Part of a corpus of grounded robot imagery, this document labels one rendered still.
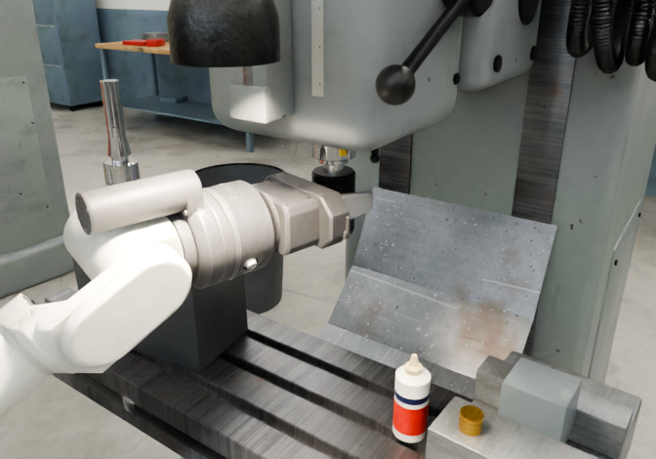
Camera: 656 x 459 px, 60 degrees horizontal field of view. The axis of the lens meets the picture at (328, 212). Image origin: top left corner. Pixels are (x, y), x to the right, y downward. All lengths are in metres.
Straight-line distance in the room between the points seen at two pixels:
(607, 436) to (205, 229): 0.43
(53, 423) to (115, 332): 1.92
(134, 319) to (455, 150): 0.63
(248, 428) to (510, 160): 0.54
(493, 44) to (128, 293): 0.43
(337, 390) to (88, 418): 1.65
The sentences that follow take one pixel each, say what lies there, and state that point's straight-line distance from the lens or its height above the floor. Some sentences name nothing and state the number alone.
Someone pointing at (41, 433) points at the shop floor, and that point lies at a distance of 2.36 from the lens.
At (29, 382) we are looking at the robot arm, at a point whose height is 1.17.
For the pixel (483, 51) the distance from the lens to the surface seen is 0.63.
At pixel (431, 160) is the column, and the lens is 0.97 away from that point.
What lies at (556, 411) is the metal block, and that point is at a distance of 0.58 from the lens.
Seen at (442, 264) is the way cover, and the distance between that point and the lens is 0.97.
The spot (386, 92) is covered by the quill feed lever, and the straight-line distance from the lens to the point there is 0.42.
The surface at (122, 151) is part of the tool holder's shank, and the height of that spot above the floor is 1.23.
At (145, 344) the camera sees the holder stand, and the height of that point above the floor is 0.97.
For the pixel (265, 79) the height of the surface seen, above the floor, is 1.38.
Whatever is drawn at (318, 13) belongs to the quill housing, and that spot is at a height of 1.43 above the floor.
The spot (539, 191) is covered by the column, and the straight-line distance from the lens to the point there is 0.92.
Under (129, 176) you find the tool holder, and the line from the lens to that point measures 0.84.
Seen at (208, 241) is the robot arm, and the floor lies 1.25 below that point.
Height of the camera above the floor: 1.45
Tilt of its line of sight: 21 degrees down
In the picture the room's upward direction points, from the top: straight up
